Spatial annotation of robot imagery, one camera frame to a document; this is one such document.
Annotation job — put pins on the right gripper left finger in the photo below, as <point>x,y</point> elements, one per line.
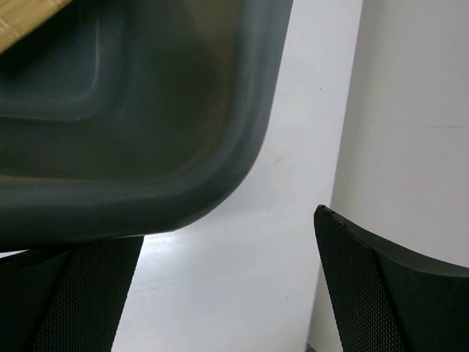
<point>66,298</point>

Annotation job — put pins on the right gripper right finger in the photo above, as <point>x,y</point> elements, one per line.
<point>386,297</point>

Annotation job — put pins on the grey plastic bin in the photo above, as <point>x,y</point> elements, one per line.
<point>124,118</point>

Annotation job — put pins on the woven bamboo tray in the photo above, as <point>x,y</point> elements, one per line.
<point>20,17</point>

